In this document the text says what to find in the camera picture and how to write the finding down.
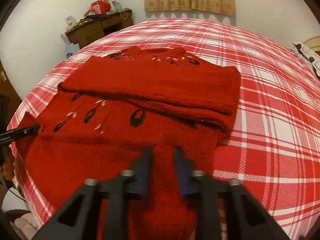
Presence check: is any red knitted sweater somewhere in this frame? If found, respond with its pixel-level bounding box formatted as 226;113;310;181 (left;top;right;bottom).
15;47;241;239

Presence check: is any red gift bag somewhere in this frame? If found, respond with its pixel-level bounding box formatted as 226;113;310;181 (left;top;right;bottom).
84;0;111;17

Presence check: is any cream wooden headboard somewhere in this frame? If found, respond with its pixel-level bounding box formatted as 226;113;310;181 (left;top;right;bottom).
303;35;320;54

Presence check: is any red white plaid bedspread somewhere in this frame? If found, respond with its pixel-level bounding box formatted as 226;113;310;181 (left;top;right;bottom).
9;18;319;239

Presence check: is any white photo frame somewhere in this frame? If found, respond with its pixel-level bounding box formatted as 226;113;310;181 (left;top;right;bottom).
65;15;76;29

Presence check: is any person's left hand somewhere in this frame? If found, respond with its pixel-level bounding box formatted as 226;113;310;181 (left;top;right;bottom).
1;146;15;180

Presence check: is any brown wooden desk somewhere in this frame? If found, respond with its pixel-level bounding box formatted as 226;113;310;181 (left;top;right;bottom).
65;9;133;48

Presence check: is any grey white patterned pillow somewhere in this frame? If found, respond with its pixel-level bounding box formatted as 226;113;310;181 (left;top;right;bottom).
293;43;320;78

